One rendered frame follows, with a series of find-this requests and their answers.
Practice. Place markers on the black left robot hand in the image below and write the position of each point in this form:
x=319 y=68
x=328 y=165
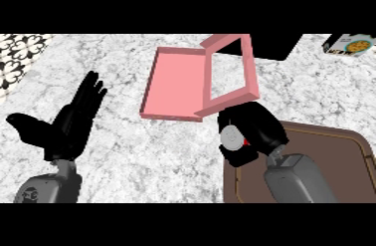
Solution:
x=69 y=123

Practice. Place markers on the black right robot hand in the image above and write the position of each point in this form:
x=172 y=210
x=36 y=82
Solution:
x=260 y=123

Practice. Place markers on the red can with silver lid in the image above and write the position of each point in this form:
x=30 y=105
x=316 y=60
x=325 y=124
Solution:
x=232 y=138

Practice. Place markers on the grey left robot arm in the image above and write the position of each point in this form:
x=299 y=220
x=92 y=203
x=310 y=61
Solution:
x=49 y=187

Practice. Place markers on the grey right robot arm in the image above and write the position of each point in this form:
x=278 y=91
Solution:
x=297 y=178

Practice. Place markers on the pink cardboard box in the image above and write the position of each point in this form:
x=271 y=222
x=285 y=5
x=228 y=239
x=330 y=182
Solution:
x=195 y=80

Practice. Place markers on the brown tray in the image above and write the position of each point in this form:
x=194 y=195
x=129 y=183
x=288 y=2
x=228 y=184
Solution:
x=343 y=163

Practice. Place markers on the cereal box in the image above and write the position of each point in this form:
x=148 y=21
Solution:
x=350 y=46

